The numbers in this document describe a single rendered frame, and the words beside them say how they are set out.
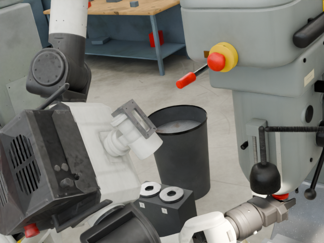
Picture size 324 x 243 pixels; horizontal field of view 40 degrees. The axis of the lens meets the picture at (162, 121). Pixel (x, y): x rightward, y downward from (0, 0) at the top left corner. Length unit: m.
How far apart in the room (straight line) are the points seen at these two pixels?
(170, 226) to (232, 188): 1.93
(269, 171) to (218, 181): 2.64
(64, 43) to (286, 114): 0.55
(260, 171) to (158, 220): 0.73
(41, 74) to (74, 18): 0.16
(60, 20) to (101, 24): 6.62
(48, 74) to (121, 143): 0.23
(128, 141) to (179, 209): 0.68
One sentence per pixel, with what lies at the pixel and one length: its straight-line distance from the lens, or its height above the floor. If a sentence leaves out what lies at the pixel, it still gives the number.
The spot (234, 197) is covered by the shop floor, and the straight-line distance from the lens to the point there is 3.50.
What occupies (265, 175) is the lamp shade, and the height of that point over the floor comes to 1.48.
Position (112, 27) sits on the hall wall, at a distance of 7.58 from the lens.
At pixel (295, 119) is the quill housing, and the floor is 1.55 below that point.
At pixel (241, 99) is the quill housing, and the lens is 1.15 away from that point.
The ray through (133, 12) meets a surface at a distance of 6.05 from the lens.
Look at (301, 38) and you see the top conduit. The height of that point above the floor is 1.79.
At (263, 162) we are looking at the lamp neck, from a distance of 1.07.
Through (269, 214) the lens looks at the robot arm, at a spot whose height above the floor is 1.26.
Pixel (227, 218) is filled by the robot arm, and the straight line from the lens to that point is 1.27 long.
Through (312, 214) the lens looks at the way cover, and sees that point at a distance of 1.79.
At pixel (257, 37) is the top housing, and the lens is 0.92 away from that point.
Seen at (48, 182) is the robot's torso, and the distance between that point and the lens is 0.90.
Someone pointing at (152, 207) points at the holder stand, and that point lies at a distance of 1.70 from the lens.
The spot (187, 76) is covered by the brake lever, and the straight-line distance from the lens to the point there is 1.02.
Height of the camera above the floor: 2.06
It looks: 25 degrees down
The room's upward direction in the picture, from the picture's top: 10 degrees counter-clockwise
